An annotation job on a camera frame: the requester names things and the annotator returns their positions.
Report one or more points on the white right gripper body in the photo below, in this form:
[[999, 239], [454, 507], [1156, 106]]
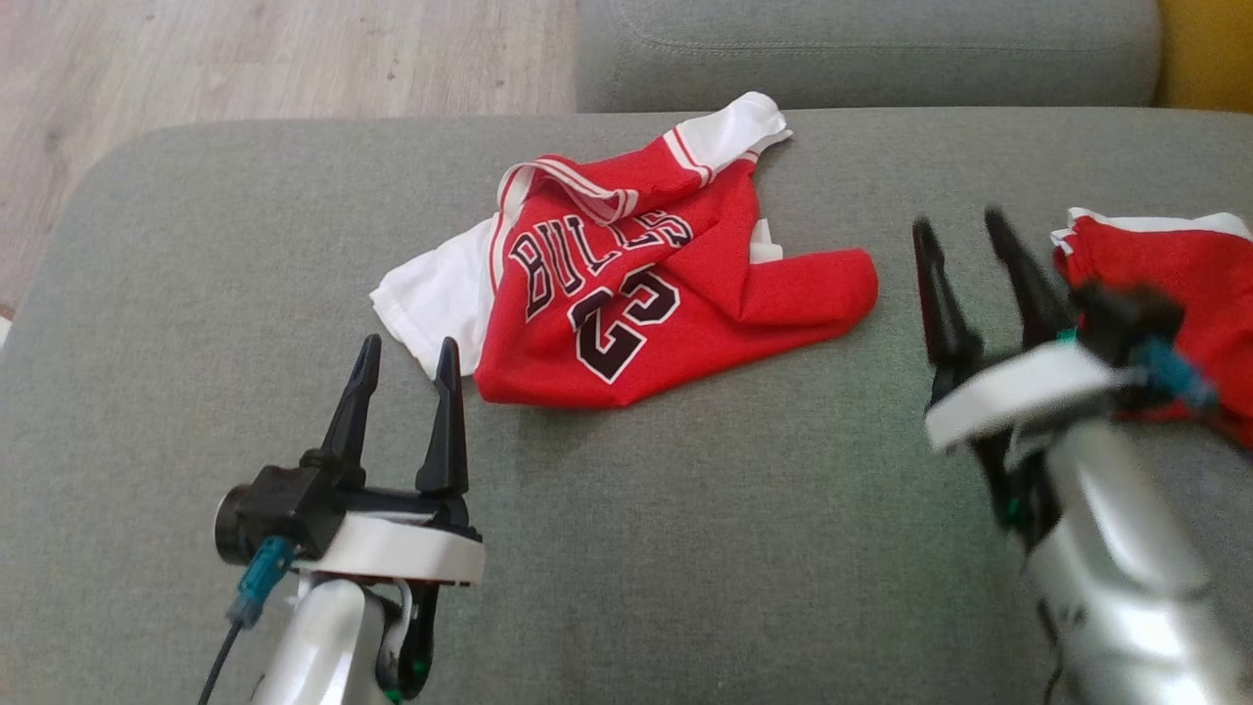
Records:
[[1028, 387]]

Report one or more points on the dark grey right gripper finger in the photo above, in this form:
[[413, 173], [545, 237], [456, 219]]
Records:
[[1033, 294], [945, 313]]

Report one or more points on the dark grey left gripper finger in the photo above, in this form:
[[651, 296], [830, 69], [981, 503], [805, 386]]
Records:
[[445, 441], [350, 431]]

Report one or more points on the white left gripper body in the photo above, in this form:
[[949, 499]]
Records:
[[401, 553]]

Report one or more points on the red Bulls shorts white stripe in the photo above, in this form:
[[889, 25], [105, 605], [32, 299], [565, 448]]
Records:
[[1175, 264]]

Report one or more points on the red Bulls jersey white sleeves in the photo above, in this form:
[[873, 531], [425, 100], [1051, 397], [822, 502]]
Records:
[[685, 323]]

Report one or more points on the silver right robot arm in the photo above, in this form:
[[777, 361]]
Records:
[[1126, 568]]

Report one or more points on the large grey sofa seat cushion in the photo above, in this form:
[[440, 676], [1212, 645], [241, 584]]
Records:
[[685, 539]]

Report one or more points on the wide yellow sofa backrest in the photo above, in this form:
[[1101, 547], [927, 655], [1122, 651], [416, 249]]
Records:
[[1209, 49]]

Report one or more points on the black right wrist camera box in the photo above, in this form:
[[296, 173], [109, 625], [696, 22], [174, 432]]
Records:
[[1126, 318]]

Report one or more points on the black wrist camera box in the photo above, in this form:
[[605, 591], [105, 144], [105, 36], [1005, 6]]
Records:
[[1126, 318], [279, 509]]

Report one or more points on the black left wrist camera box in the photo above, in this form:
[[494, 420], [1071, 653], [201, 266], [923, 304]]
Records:
[[279, 509]]

